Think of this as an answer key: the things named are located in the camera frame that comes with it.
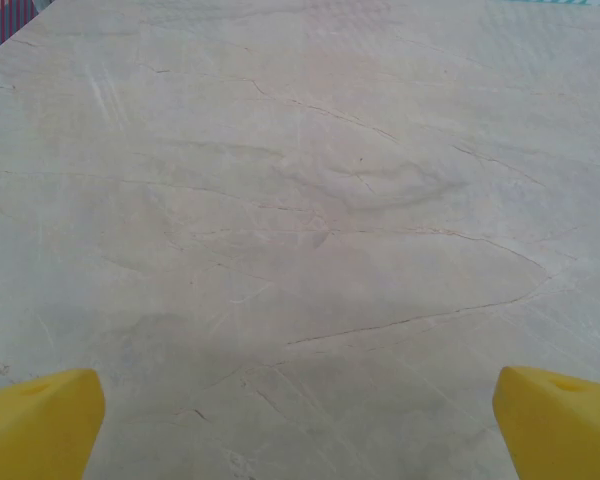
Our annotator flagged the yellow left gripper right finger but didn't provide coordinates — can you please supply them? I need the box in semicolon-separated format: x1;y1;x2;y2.
493;365;600;480

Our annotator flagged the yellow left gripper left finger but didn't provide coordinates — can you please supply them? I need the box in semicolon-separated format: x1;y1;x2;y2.
0;368;106;480

